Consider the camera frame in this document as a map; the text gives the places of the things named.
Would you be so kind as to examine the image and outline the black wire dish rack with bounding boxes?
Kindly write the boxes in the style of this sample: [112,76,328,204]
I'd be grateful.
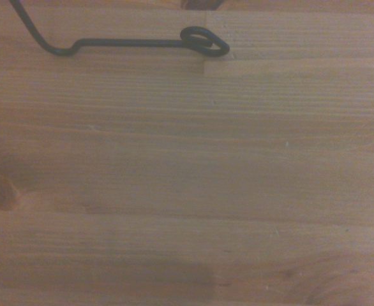
[9,0,230,58]

